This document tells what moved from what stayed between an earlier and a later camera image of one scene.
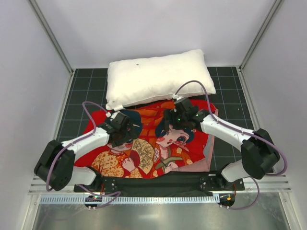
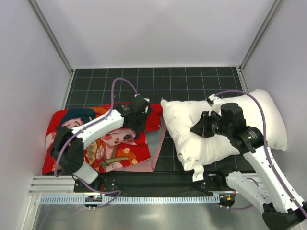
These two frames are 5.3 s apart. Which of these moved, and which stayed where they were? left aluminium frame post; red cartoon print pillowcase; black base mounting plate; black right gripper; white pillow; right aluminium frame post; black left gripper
Moved: black right gripper; black left gripper; white pillow; red cartoon print pillowcase
Stayed: left aluminium frame post; black base mounting plate; right aluminium frame post
